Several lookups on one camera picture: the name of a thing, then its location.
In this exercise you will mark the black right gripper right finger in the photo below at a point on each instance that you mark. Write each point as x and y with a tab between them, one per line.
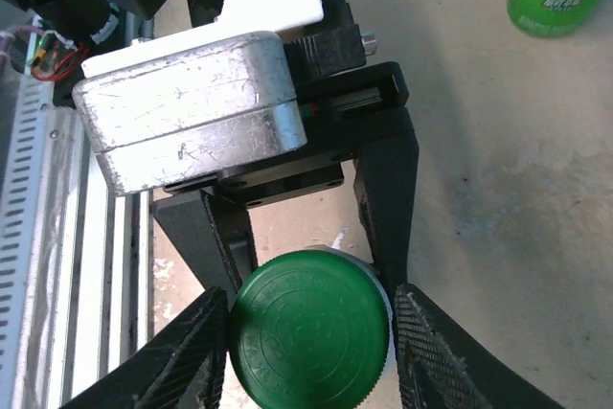
445	366

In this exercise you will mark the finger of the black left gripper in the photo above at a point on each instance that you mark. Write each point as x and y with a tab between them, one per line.
390	208
206	236

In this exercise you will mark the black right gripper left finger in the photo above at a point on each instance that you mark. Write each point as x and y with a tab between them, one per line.
177	361

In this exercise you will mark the dark green bottle cap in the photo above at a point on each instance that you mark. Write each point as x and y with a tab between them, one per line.
309	330

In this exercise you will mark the aluminium frame beam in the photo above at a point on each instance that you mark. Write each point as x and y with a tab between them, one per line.
96	284

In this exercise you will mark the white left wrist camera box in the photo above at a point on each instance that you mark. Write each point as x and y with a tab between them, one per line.
191	107

